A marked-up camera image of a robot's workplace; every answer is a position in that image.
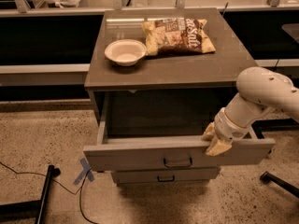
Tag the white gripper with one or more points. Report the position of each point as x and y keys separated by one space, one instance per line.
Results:
x=229 y=127

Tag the grey top drawer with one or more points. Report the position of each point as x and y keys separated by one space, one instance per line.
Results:
x=159 y=130

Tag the grey drawer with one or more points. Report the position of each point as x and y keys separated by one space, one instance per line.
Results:
x=159 y=130
x=162 y=176

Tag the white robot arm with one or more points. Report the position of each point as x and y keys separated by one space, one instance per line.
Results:
x=259 y=92

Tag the grey bottom drawer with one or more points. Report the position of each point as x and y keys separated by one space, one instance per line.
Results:
x=162 y=176

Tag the grey drawer cabinet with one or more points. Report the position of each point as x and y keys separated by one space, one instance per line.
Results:
x=216 y=71

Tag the black stand leg right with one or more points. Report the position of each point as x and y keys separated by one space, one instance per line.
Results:
x=276 y=124

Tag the black stand leg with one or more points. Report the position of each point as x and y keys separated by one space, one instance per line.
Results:
x=35 y=209
x=276 y=124

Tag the black chair leg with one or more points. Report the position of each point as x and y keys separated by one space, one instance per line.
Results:
x=266 y=177

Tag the sea salt chip bag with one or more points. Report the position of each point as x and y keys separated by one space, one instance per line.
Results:
x=176 y=36

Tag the white paper bowl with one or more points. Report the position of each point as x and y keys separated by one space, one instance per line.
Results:
x=125 y=52

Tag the blue tape cross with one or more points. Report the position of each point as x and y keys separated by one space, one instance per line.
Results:
x=86 y=172

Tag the black stand leg left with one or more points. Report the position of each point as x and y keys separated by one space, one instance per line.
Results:
x=35 y=209

